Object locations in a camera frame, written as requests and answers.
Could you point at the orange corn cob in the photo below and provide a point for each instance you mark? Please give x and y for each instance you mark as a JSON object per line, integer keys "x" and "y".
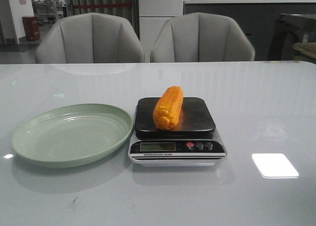
{"x": 166, "y": 113}

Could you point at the black silver kitchen scale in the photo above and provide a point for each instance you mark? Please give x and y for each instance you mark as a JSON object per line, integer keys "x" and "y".
{"x": 193, "y": 142}

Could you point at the right grey upholstered chair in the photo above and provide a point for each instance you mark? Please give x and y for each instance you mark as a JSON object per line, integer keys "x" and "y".
{"x": 201, "y": 37}

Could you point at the grey upholstered chair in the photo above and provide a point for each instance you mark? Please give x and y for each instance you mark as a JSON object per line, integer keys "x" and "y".
{"x": 90, "y": 38}
{"x": 201, "y": 37}

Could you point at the left grey upholstered chair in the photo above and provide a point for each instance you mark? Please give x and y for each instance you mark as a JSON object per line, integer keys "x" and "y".
{"x": 90, "y": 38}

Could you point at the light green round plate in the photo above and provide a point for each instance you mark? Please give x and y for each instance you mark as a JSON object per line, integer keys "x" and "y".
{"x": 72, "y": 136}

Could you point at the white cabinet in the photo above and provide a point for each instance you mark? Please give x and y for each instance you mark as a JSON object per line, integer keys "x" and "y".
{"x": 152, "y": 16}

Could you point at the grey counter with white top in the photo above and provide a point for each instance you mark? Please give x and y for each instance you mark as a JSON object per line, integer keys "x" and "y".
{"x": 256, "y": 17}

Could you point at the red trash bin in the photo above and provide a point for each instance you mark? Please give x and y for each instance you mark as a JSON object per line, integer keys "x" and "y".
{"x": 31, "y": 28}

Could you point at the dark metal appliance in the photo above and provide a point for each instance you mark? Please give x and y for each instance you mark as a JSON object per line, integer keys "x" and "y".
{"x": 289, "y": 30}

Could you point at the tan cushion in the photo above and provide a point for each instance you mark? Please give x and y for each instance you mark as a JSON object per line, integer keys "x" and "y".
{"x": 305, "y": 51}

